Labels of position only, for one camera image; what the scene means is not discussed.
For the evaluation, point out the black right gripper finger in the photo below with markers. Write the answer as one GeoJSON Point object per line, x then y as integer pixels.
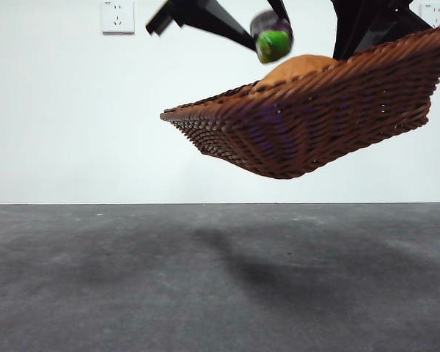
{"type": "Point", "coordinates": [399, 29]}
{"type": "Point", "coordinates": [346, 33]}

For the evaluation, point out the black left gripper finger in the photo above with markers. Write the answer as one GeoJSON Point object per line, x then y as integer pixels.
{"type": "Point", "coordinates": [278, 9]}
{"type": "Point", "coordinates": [216, 22]}

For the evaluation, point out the purple eggplant with green stem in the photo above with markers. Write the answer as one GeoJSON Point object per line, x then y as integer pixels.
{"type": "Point", "coordinates": [273, 42]}

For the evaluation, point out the tan brown potato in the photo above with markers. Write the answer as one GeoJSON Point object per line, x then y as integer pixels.
{"type": "Point", "coordinates": [297, 67]}

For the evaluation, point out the brown woven wicker basket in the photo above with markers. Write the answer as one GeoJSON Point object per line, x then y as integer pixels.
{"type": "Point", "coordinates": [315, 128]}

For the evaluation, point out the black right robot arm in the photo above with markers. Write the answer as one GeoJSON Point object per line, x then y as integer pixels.
{"type": "Point", "coordinates": [370, 5]}

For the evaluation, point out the white wall socket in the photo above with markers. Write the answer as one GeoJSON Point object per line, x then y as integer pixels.
{"type": "Point", "coordinates": [118, 18]}
{"type": "Point", "coordinates": [430, 14]}

